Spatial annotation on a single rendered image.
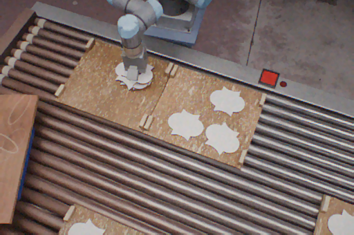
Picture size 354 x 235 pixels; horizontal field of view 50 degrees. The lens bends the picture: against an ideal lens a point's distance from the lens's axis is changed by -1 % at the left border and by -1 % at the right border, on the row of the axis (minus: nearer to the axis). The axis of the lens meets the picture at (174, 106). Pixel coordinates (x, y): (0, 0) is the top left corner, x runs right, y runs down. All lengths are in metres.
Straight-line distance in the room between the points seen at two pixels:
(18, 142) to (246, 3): 2.26
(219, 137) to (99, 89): 0.55
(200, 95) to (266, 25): 1.61
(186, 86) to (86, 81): 0.43
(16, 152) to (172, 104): 0.63
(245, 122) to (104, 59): 0.68
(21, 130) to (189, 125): 0.64
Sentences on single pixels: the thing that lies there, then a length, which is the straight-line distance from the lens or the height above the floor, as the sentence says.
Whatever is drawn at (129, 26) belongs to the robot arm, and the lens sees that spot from 1.34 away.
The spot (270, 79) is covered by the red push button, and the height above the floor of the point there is 0.93.
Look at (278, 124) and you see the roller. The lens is 1.60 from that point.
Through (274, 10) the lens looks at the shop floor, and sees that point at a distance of 3.23.
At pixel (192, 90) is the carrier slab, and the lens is 1.60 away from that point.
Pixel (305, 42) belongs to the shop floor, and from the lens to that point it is 3.07.
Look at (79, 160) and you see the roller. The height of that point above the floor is 0.92.
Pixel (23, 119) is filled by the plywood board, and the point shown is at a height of 1.04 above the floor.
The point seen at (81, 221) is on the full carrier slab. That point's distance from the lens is 1.45.
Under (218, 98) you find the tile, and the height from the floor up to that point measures 0.95.
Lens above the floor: 2.31
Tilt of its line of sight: 61 degrees down
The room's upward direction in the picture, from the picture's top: 4 degrees counter-clockwise
